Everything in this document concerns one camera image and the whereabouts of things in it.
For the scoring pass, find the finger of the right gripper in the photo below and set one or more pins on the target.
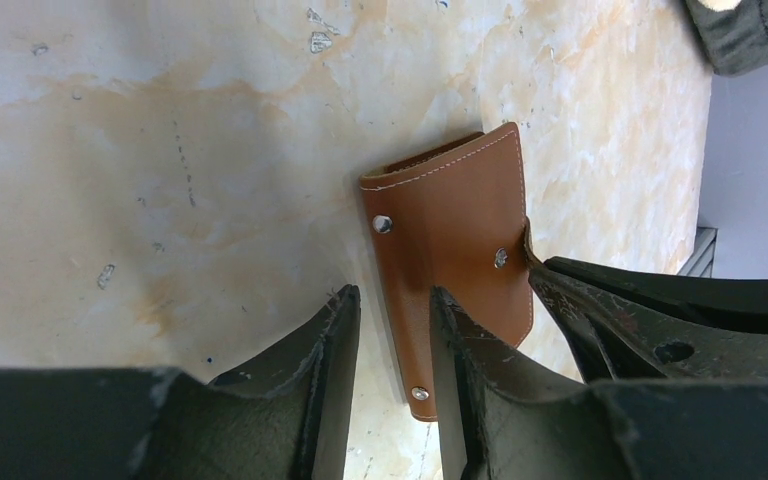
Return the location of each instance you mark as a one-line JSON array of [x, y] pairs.
[[739, 305], [613, 338]]

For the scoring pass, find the brown leather card holder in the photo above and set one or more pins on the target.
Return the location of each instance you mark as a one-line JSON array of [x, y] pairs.
[[455, 217]]

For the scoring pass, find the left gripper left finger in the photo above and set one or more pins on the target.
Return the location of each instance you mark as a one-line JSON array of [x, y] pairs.
[[283, 414]]

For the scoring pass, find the black floral plush blanket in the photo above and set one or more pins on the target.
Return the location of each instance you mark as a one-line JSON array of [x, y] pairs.
[[733, 34]]

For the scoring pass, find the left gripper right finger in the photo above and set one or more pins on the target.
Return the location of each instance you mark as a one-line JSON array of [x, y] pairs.
[[502, 415]]

